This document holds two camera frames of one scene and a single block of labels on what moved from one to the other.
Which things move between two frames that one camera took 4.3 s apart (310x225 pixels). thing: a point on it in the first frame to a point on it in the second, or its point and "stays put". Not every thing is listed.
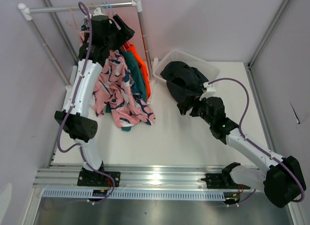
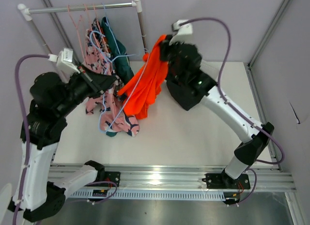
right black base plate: x=222 y=181 stays put
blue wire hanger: x=109 y=6 to x=131 y=86
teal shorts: x=137 y=81 to x=123 y=71
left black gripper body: x=117 y=38 to x=85 y=84
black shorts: x=184 y=82 stays put
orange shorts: x=128 y=46 to x=141 y=90
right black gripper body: x=198 y=105 to x=169 y=54
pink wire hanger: x=74 y=18 to x=77 y=27
